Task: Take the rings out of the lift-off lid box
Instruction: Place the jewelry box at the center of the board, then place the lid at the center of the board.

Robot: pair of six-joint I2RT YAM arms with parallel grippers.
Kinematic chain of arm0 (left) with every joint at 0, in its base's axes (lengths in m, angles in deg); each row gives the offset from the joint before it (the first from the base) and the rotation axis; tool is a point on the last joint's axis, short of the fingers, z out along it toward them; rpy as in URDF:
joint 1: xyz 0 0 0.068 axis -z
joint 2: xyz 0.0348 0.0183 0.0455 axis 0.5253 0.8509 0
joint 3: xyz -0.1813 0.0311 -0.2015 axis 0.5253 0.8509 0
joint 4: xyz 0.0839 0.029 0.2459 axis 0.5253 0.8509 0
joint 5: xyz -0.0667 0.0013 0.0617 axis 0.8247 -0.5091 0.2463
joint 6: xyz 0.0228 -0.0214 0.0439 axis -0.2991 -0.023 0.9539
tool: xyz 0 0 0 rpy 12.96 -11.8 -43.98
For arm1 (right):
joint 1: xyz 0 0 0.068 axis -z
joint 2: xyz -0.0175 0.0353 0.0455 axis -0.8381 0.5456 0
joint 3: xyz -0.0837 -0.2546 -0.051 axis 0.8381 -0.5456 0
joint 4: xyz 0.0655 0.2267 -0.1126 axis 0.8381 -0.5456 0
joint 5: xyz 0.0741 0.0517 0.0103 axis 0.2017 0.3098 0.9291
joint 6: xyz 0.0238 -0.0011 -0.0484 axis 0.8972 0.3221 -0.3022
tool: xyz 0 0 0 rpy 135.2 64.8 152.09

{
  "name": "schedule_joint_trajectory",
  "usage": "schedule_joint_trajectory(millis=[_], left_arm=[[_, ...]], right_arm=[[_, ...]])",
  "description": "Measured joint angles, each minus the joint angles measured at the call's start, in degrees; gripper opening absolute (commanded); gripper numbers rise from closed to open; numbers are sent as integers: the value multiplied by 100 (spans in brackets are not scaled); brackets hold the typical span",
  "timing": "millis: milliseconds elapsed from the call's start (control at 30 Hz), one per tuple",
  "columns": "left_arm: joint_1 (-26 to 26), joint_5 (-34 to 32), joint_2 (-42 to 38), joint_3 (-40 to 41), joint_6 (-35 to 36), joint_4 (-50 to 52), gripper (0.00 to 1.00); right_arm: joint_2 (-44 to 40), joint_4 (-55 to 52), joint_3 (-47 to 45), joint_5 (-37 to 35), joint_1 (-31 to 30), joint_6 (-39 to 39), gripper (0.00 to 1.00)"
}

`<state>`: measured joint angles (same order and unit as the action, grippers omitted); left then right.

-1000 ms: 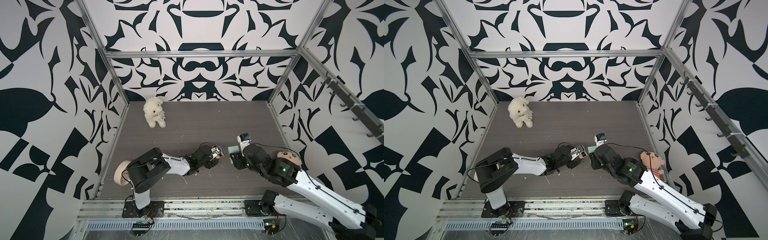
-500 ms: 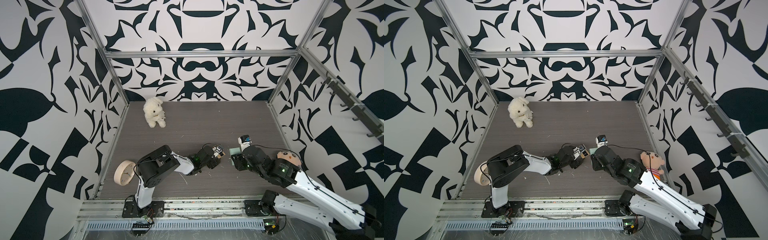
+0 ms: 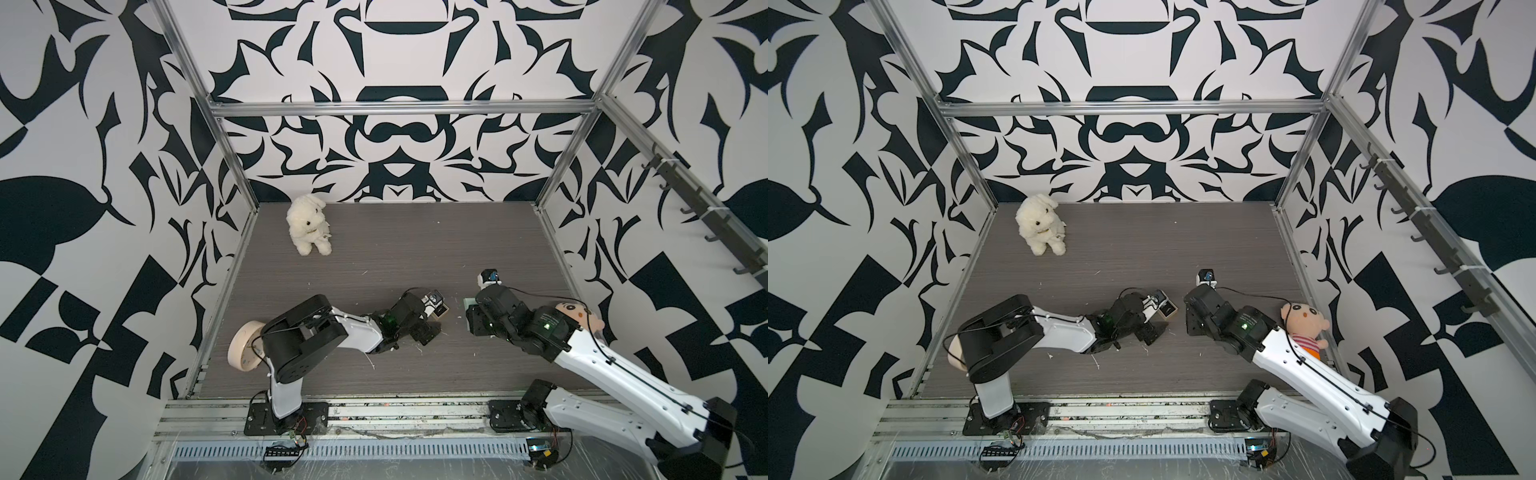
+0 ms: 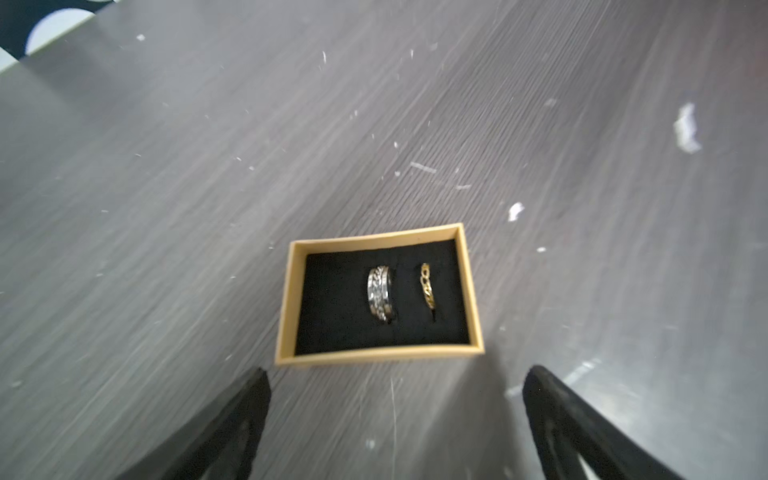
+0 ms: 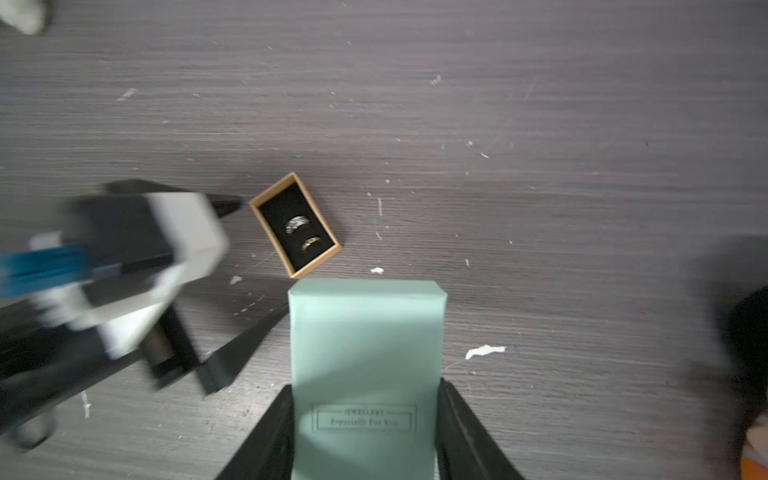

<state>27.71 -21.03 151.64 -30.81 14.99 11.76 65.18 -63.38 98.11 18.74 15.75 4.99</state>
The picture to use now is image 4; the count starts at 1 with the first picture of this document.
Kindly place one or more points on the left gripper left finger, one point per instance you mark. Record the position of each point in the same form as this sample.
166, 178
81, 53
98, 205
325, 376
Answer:
219, 442

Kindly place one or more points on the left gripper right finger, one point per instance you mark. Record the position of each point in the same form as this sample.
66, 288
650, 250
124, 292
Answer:
569, 433

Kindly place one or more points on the tan ring box base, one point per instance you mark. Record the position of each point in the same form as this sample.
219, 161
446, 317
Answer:
403, 295

